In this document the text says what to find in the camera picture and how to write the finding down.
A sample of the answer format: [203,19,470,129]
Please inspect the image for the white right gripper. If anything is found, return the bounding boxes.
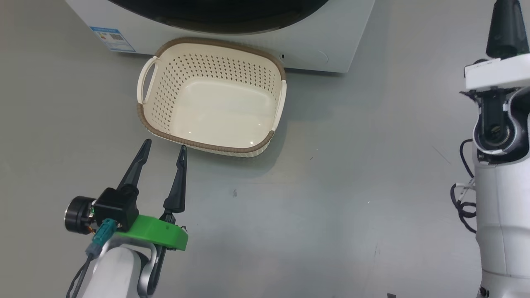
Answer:
[463,0,530,91]

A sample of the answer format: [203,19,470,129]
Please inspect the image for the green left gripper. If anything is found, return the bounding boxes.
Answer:
[116,139,189,252]

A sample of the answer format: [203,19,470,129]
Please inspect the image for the cream perforated laundry basket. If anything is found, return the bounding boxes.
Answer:
[137,37,287,158]

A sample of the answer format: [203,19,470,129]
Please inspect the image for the white front-load washing machine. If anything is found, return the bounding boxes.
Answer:
[65,0,376,74]

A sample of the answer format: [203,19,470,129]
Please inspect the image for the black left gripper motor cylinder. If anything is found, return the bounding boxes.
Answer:
[64,196,98,236]

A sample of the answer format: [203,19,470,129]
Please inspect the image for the blue energy label sticker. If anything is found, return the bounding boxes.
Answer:
[89,26,137,53]

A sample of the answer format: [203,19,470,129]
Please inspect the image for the round drain filter cover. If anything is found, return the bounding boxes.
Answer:
[302,50,329,65]

